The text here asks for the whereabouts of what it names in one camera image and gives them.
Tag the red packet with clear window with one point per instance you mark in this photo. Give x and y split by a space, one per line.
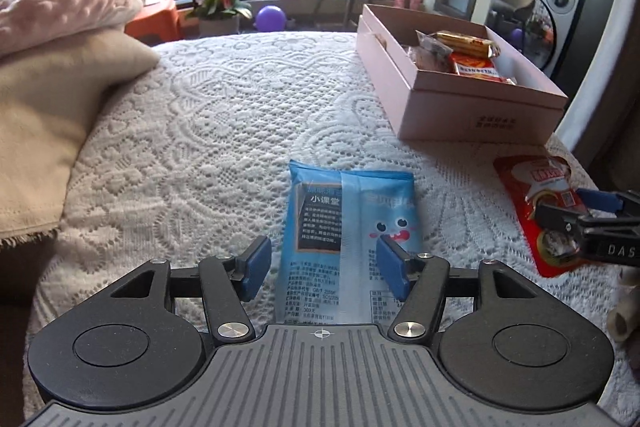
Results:
520 187

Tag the pink cardboard box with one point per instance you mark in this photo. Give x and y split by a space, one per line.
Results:
450 112

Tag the purple balloon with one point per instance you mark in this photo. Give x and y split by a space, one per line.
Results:
270 19

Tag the yellow rice cracker packet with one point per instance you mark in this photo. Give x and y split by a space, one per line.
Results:
480 69

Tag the pink bobble blanket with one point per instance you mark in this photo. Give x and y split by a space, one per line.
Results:
55 7

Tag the white lace bedspread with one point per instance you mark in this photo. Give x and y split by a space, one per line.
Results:
210 117

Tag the bread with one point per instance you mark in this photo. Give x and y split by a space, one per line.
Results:
432 54

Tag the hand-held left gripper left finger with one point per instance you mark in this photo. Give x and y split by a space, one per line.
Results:
255 262

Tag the person's right hand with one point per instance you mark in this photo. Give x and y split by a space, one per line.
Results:
627 312

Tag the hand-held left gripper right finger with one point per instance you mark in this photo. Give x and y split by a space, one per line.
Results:
395 267

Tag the long orange cracker packet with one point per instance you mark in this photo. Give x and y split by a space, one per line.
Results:
467 43

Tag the beige and pink blankets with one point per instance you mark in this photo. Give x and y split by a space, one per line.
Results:
45 117

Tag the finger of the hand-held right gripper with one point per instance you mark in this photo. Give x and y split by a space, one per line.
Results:
600 201
555 217

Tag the light blue snack packet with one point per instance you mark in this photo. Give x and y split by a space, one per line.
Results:
325 217

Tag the grey cushion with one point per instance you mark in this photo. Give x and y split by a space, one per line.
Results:
300 2

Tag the orange plastic stool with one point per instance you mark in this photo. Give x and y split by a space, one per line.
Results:
155 24

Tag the potted purple orchid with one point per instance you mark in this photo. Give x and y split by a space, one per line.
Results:
215 2

